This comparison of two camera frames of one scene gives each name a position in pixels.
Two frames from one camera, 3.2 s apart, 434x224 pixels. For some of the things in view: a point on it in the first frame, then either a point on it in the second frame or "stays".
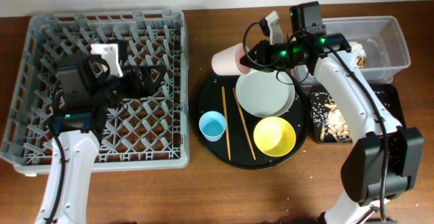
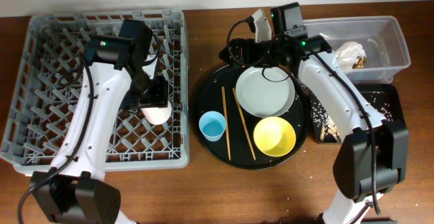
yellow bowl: (274, 136) stays
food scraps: (329, 119) stays
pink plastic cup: (226, 62) → (158, 115)
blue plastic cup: (212, 124) stays
